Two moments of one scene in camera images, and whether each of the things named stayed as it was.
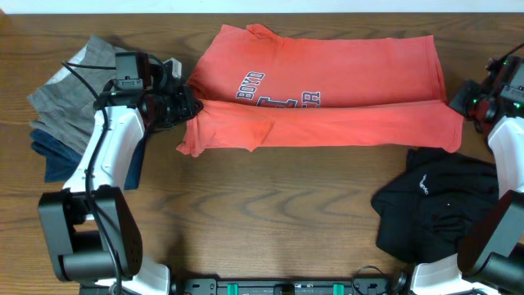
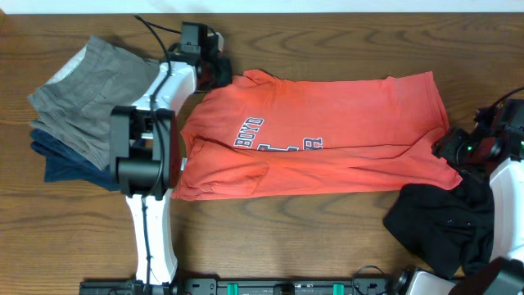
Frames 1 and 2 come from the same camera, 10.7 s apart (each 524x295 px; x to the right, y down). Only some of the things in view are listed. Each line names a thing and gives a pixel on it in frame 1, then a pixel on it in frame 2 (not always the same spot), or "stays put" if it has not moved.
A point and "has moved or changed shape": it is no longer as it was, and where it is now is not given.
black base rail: (287, 286) stays put
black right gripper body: (469, 99) → (456, 147)
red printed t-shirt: (253, 88) has moved or changed shape
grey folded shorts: (65, 106) stays put
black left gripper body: (170, 110) → (216, 75)
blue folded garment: (62, 160) stays put
